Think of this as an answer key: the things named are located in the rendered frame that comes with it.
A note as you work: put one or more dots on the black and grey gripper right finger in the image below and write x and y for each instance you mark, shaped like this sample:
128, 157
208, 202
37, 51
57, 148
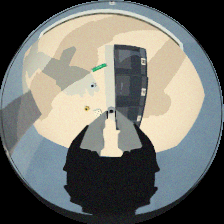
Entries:
131, 138

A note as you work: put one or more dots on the white domino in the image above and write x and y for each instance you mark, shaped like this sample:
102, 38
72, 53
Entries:
97, 112

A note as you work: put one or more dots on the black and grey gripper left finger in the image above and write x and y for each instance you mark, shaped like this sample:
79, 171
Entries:
90, 139

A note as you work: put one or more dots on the dark grey rack of bins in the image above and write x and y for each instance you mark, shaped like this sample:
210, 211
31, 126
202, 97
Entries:
129, 87

